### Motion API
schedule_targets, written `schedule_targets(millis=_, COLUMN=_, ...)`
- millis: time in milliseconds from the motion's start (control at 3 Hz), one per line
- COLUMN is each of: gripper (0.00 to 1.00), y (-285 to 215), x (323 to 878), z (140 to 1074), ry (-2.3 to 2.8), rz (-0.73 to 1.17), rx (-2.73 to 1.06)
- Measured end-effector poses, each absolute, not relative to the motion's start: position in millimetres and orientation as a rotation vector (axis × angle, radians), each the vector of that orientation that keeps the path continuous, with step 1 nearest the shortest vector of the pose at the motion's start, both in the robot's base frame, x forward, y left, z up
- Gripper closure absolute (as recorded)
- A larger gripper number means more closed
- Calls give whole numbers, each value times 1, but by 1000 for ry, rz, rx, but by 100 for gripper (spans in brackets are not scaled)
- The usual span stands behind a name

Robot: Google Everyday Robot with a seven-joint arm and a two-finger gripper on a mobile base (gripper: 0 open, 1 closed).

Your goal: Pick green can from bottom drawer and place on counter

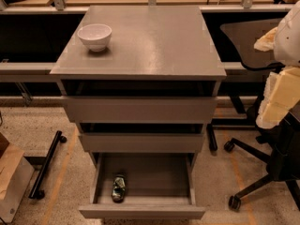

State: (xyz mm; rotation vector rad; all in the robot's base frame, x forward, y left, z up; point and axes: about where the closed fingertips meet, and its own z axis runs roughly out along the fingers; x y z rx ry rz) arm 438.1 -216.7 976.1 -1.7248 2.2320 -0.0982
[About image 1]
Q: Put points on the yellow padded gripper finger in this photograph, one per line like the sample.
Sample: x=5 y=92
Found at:
x=266 y=42
x=281 y=93

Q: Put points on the green drink can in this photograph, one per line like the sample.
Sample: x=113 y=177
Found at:
x=118 y=188

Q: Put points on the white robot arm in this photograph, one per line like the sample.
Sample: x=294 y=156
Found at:
x=287 y=39

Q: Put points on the grey drawer cabinet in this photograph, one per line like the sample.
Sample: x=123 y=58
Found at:
x=155 y=52

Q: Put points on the grey open bottom drawer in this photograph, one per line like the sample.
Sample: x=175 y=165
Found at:
x=158 y=186

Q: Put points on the grey middle drawer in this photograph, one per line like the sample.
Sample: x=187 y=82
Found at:
x=141 y=143

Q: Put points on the grey top drawer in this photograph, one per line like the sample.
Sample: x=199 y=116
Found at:
x=143 y=110

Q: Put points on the black office chair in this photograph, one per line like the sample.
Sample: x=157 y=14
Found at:
x=282 y=165

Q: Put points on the black table leg foot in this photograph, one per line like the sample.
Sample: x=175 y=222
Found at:
x=213 y=146

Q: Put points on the white ceramic bowl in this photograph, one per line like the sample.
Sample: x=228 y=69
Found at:
x=95 y=37

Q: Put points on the black wheeled stand foot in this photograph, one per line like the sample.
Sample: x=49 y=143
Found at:
x=43 y=163

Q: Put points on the cardboard box on floor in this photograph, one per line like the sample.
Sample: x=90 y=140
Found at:
x=15 y=174

